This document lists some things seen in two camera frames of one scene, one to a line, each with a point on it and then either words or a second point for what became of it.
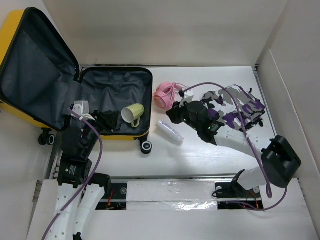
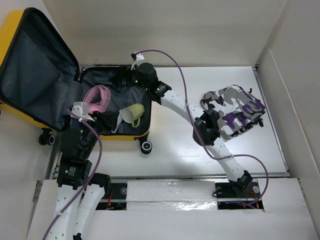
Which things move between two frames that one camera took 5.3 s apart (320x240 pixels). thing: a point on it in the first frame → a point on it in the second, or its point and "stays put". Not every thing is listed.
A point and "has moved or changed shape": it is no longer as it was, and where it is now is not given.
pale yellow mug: x=132 y=114 stays put
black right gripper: x=174 y=113 → x=123 y=72
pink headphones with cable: x=164 y=95 has moved or changed shape
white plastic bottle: x=169 y=132 → x=119 y=120
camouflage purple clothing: x=236 y=107 stays put
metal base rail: x=176 y=192 stays put
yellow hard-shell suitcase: x=40 y=79 stays put
